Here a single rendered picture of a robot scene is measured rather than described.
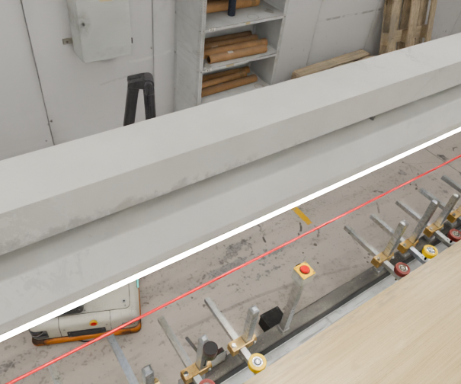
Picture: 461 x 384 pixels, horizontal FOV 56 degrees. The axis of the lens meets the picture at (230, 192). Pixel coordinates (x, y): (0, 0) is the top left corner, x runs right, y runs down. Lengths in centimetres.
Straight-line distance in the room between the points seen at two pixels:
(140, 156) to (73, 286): 15
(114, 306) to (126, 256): 242
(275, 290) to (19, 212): 302
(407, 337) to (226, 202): 189
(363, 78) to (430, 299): 198
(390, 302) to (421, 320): 16
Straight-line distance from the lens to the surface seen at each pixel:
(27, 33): 368
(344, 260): 370
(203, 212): 52
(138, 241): 49
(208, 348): 182
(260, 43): 433
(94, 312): 290
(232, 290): 330
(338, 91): 60
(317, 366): 211
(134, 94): 229
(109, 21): 357
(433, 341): 240
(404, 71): 71
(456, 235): 294
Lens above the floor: 275
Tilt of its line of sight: 44 degrees down
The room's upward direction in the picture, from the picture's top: 8 degrees clockwise
